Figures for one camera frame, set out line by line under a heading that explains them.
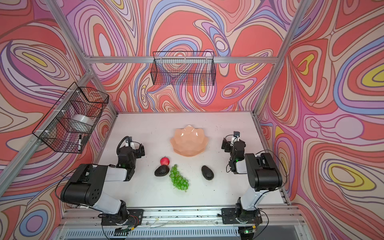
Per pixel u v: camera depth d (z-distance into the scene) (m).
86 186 0.45
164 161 0.89
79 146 0.72
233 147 0.76
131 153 0.73
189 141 1.01
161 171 0.84
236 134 0.82
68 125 0.72
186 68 0.97
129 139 0.75
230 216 0.73
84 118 0.73
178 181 0.80
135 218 0.72
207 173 0.84
